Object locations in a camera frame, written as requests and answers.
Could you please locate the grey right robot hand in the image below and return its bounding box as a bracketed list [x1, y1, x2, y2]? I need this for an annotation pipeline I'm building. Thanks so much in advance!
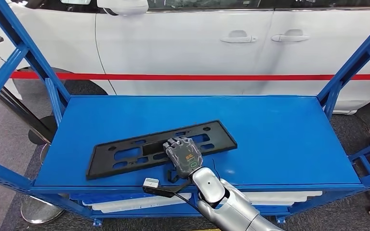
[162, 137, 204, 184]

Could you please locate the black plastic frame part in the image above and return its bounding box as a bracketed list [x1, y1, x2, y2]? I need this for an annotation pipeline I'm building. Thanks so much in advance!
[86, 119, 238, 181]

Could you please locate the white plastic bin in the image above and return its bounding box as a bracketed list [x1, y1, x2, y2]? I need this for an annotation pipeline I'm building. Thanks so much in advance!
[245, 191, 323, 202]
[92, 201, 187, 214]
[82, 192, 193, 208]
[249, 199, 297, 207]

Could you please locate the red barrier belt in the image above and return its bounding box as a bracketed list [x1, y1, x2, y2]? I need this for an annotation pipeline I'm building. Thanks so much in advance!
[0, 70, 370, 81]

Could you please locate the white car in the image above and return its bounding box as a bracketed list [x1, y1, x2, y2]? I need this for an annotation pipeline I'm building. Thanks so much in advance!
[0, 0, 370, 116]

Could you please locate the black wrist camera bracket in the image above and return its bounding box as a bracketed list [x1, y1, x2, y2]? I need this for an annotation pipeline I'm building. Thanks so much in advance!
[142, 178, 193, 199]

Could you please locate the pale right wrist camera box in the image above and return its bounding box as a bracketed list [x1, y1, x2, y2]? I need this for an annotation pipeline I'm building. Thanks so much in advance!
[142, 177, 160, 189]

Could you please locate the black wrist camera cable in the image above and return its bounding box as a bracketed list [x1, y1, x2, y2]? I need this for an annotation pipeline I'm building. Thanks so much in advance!
[172, 191, 205, 214]

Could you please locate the chrome stanchion post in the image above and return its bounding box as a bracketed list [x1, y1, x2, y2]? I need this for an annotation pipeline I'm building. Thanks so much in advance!
[0, 67, 59, 165]
[20, 193, 66, 224]

